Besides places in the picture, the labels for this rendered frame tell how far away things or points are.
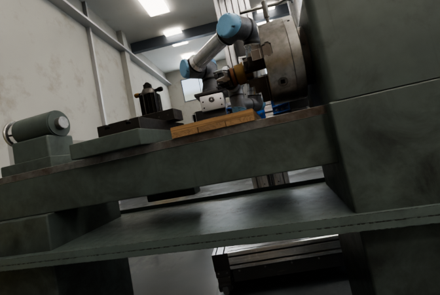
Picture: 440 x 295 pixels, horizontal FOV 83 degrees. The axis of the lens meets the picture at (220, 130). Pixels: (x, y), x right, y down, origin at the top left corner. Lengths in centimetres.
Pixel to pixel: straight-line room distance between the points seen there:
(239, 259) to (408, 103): 112
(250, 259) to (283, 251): 18
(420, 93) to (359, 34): 23
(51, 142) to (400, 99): 138
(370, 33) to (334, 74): 15
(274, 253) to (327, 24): 115
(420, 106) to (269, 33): 49
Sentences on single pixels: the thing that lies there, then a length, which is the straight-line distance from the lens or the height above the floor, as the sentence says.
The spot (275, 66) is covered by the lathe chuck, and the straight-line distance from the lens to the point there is 88.
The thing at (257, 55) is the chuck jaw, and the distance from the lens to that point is 91.
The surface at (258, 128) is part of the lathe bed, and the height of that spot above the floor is 84.
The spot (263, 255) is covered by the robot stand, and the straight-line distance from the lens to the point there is 153.
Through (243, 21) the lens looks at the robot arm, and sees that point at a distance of 131.
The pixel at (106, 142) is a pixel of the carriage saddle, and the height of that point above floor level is 90.
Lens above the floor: 79
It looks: 5 degrees up
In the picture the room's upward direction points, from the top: 12 degrees counter-clockwise
